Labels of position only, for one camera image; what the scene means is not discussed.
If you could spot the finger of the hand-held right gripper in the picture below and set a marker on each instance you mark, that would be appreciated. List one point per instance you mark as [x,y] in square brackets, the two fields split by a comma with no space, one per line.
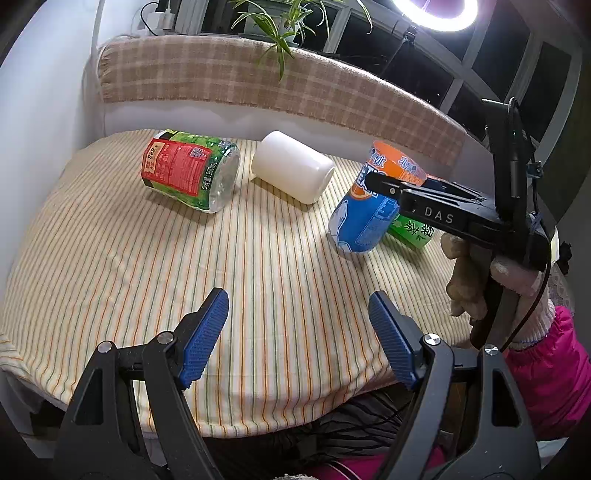
[384,183]
[455,188]

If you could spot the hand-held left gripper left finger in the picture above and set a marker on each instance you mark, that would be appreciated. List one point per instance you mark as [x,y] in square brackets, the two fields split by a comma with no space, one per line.
[205,337]

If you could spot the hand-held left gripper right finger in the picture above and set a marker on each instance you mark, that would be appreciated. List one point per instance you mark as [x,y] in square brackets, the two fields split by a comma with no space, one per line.
[392,341]

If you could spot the blue and orange cup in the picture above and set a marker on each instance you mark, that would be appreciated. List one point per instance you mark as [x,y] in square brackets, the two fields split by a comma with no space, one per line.
[364,217]

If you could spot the person's right forearm pink sleeve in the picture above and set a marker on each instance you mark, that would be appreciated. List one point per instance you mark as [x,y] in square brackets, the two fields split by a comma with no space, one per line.
[551,378]

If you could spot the white cup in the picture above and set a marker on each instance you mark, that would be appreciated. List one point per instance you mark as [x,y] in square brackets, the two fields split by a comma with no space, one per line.
[291,167]

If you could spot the clear cup red green label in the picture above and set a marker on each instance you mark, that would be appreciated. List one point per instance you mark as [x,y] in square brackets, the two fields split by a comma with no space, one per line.
[189,168]

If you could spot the person's right hand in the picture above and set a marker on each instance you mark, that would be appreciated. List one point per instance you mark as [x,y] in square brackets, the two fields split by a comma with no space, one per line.
[466,277]

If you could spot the striped tablecloth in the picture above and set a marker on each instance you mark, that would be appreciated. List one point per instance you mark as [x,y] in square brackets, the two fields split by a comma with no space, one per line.
[184,263]

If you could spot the person's pink trouser leg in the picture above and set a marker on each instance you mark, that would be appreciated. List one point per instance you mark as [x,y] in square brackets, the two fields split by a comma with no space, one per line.
[364,468]

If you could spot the green spider plant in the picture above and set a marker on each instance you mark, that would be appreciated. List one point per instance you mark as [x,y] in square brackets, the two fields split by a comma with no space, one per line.
[286,25]

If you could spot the plaid blanket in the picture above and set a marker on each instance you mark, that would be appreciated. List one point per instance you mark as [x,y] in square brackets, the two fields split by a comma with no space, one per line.
[231,74]

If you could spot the white power adapter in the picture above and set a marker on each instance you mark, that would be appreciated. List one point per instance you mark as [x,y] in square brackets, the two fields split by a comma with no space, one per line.
[159,18]

